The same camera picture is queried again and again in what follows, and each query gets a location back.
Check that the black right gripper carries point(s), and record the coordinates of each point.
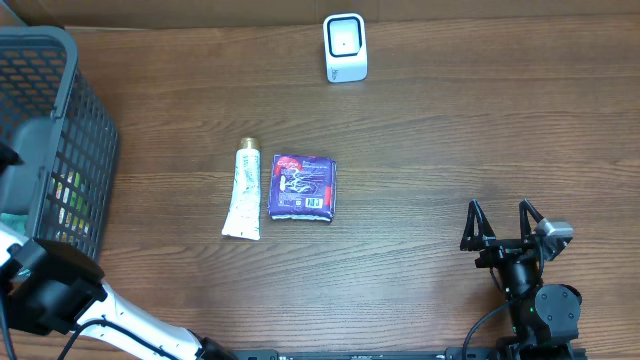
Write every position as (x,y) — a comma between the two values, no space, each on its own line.
(507,251)

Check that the purple sanitary pad pack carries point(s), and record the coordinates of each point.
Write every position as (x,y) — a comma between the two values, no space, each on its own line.
(302,188)

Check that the white tube gold cap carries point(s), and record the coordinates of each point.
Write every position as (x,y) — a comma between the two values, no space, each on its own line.
(243,218)

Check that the teal wet wipes pack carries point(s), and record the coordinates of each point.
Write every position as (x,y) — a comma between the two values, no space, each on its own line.
(15,222)

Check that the green gold snack pouch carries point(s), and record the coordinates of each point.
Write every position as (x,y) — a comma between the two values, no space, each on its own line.
(74,213)

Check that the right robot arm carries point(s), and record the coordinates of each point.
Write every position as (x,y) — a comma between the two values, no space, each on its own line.
(544,316)

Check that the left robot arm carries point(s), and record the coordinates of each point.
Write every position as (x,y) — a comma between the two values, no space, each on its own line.
(51,286)

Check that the white barcode scanner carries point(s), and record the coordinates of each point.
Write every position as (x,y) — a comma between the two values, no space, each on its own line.
(345,48)

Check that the dark grey plastic basket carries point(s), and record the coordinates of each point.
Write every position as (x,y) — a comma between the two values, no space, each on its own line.
(52,122)

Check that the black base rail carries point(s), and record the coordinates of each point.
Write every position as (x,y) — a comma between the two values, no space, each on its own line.
(451,353)

